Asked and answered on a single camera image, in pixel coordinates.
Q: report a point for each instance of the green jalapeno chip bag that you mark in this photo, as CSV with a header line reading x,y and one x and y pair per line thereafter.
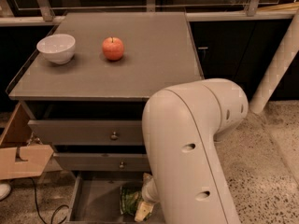
x,y
129,200

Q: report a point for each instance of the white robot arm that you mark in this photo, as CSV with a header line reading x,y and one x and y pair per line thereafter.
x,y
181,125

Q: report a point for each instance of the grey bottom drawer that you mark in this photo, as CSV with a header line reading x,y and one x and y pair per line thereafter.
x,y
97,199

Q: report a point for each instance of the grey drawer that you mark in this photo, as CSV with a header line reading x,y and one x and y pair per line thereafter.
x,y
97,199
103,158
89,123

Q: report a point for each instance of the grey middle drawer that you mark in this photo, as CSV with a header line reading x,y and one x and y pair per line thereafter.
x,y
103,158

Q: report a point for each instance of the grey top drawer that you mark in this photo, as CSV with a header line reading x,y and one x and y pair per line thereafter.
x,y
89,123

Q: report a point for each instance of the grey drawer cabinet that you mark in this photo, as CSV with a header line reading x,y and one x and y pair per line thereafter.
x,y
158,53

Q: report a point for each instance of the brown cardboard box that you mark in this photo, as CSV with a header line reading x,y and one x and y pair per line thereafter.
x,y
19,157

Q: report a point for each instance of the red apple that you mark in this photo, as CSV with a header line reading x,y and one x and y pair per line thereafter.
x,y
113,48

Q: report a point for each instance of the white object on floor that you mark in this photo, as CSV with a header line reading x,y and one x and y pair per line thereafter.
x,y
5,190

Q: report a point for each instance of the white ceramic bowl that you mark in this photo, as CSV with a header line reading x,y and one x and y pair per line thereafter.
x,y
58,48

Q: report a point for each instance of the white slanted pillar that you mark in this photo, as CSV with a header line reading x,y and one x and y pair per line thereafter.
x,y
287,50

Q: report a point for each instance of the glass railing with metal posts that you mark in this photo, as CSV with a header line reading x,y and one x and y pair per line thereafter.
x,y
44,12

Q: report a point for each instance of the black lower wall cabinet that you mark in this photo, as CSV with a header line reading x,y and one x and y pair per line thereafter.
x,y
238,50

